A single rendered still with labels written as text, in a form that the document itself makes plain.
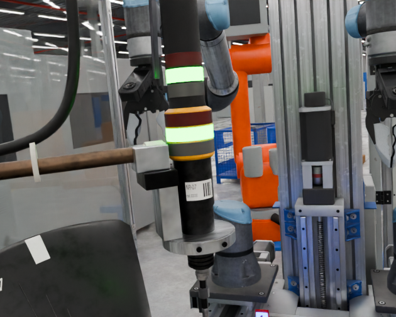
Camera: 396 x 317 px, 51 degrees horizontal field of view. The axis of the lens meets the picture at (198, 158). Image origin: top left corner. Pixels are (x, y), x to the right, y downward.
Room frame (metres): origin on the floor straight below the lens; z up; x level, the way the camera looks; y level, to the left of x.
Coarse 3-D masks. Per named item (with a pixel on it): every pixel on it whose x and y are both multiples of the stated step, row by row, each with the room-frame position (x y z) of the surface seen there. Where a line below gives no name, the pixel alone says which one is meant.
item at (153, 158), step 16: (144, 160) 0.35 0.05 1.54; (160, 160) 0.36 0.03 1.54; (144, 176) 0.35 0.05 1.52; (160, 176) 0.35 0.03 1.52; (176, 176) 0.36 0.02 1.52; (160, 192) 0.36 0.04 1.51; (176, 192) 0.36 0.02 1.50; (160, 208) 0.36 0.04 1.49; (176, 208) 0.36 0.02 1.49; (160, 224) 0.36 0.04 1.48; (176, 224) 0.36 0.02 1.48; (224, 224) 0.39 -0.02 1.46; (176, 240) 0.36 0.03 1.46; (192, 240) 0.36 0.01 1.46; (208, 240) 0.35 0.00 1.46; (224, 240) 0.36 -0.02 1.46
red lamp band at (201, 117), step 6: (168, 114) 0.37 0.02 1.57; (174, 114) 0.37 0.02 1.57; (180, 114) 0.36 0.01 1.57; (186, 114) 0.36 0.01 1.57; (192, 114) 0.36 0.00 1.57; (198, 114) 0.36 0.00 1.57; (204, 114) 0.37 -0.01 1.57; (210, 114) 0.38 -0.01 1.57; (168, 120) 0.37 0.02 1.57; (174, 120) 0.37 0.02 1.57; (180, 120) 0.36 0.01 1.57; (186, 120) 0.36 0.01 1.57; (192, 120) 0.36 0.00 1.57; (198, 120) 0.36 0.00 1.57; (204, 120) 0.37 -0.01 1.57; (210, 120) 0.37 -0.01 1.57; (168, 126) 0.37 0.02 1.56; (174, 126) 0.37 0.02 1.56; (180, 126) 0.36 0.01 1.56
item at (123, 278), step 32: (96, 224) 0.50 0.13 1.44; (0, 256) 0.43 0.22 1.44; (32, 256) 0.44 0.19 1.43; (64, 256) 0.45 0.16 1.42; (96, 256) 0.46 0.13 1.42; (128, 256) 0.48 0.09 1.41; (32, 288) 0.42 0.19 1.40; (64, 288) 0.43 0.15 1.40; (96, 288) 0.43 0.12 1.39; (128, 288) 0.45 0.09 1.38
